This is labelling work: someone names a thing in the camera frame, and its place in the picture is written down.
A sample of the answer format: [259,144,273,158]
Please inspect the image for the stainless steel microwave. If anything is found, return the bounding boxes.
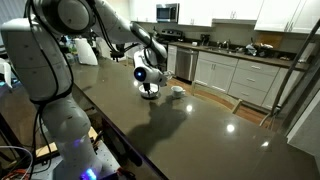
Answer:
[156,3,180,23]

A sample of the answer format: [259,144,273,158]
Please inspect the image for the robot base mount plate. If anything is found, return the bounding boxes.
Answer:
[31,140,120,180]

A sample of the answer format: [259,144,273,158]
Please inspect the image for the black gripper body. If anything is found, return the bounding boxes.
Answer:
[143,83,151,92]

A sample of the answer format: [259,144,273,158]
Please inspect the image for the white base cabinets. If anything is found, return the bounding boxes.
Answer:
[167,45,288,110]

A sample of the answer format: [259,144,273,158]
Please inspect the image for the coffee maker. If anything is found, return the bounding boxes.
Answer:
[200,34,210,46]

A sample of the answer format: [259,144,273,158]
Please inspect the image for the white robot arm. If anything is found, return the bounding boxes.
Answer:
[1,0,167,180]

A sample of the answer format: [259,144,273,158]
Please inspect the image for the black stove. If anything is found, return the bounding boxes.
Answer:
[157,29,184,43]

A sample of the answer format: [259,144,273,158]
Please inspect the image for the white mug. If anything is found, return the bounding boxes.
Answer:
[171,86,185,98]

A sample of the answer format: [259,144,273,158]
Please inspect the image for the white bowl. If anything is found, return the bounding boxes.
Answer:
[139,84,159,99]

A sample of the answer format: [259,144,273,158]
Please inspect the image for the stainless steel dishwasher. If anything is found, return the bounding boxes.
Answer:
[175,47,198,81]

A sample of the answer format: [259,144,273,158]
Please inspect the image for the wooden chair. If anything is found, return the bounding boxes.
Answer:
[191,81,242,114]

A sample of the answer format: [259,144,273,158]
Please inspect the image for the white upper cabinets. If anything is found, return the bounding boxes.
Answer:
[128,0,320,34]

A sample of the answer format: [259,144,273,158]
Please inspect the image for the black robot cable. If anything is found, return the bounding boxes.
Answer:
[23,0,158,168]

